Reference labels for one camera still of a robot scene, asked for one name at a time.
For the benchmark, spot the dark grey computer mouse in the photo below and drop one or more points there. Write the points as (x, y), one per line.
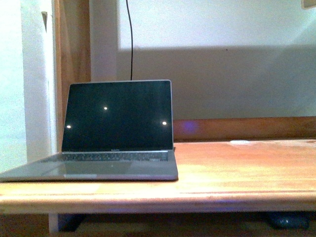
(288, 220)

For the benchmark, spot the grey open laptop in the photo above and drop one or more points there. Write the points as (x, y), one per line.
(113, 131)

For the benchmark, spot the white round cable grommet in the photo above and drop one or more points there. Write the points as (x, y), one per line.
(239, 142)

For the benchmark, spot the wooden vertical post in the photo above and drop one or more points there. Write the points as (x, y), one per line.
(72, 53)

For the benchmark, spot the black drawer slide rail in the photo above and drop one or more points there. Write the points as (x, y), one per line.
(70, 222)

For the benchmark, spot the wooden desk back rail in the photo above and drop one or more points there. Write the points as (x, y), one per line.
(201, 130)

